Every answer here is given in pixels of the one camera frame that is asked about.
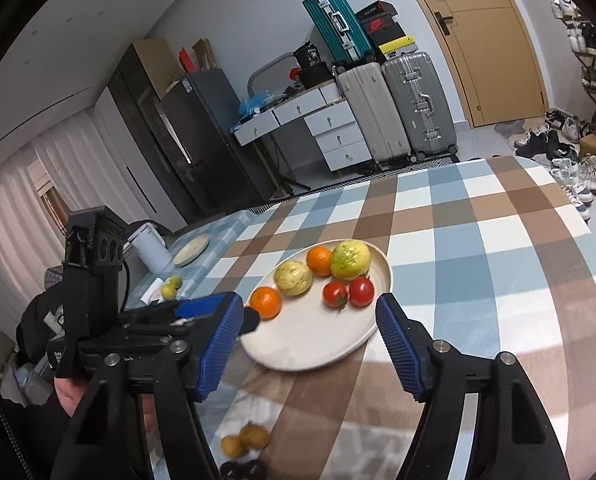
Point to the grey arched frame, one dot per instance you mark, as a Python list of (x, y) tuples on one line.
[(268, 62)]

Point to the small wooden plate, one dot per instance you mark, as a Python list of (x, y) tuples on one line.
[(191, 250)]

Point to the wooden door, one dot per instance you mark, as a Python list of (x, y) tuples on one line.
[(488, 45)]

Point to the grey door mat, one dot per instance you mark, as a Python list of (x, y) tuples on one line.
[(510, 127)]

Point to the red paper bag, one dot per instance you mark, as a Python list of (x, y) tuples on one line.
[(187, 60)]

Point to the pile of shoes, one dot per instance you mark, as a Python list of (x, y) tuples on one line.
[(568, 160)]

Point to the black shoe box red stripe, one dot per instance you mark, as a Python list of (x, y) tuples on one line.
[(375, 10)]

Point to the green-yellow speckled citrus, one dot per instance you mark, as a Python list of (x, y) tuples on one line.
[(350, 259)]

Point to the white curtain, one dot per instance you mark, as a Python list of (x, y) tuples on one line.
[(22, 200)]

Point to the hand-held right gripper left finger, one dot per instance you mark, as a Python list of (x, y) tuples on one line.
[(222, 340)]

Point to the plain black shoe box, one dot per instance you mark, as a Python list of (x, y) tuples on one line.
[(390, 36)]

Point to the black case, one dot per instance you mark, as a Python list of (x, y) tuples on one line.
[(315, 76)]

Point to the orange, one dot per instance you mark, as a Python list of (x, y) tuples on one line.
[(265, 302), (320, 261)]

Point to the person's left hand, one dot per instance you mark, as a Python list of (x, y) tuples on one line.
[(72, 395)]

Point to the white drawer cabinet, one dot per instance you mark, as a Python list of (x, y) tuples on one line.
[(340, 140)]

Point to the dark purple plum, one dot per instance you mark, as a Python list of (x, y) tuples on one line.
[(232, 471)]

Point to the blue white checkered cloth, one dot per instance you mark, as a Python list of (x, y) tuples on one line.
[(217, 240)]

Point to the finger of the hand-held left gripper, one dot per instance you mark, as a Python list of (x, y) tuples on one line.
[(250, 321), (197, 306)]

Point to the teal suitcase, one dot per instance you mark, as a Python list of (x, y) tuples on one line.
[(338, 25)]

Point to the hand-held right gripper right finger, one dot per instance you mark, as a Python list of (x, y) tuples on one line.
[(400, 350)]

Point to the black tripod stand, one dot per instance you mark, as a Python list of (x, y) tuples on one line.
[(288, 175)]

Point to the bumpy pale yellow citrus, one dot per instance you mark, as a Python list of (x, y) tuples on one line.
[(293, 276)]

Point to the beige suitcase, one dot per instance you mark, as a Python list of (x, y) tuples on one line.
[(373, 110)]

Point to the brown flat carton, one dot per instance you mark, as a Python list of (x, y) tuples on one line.
[(205, 52)]

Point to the wooden shoe rack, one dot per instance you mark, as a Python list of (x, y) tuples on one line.
[(595, 70)]

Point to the small red item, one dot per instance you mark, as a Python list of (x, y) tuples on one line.
[(293, 72)]

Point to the blue plastic bag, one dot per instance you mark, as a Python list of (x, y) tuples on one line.
[(255, 105)]

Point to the small brown round fruit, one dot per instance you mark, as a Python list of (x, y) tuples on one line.
[(231, 446), (254, 436)]

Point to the white kettle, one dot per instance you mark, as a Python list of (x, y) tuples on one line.
[(147, 247)]

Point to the small yellow-green lemon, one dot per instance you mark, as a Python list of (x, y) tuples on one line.
[(168, 290), (176, 281)]

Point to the large cardboard box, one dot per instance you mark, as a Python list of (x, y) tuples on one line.
[(152, 65)]

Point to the blue brown checkered tablecloth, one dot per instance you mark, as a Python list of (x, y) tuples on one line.
[(478, 260)]

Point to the black printed box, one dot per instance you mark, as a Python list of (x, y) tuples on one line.
[(308, 55)]

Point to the grey refrigerator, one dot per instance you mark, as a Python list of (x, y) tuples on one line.
[(207, 135)]

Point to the white desk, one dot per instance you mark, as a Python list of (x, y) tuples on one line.
[(288, 110)]

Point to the red tomato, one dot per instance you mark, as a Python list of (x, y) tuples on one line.
[(335, 294), (361, 291)]

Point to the cream round plate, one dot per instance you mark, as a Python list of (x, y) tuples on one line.
[(318, 330)]

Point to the person's left forearm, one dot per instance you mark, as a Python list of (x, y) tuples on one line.
[(32, 435)]

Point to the yellow black shoe box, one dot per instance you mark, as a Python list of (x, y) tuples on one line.
[(398, 48)]

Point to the dark wardrobe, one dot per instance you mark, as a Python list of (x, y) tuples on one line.
[(142, 135)]

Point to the silver suitcase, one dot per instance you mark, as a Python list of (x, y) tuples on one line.
[(420, 102)]

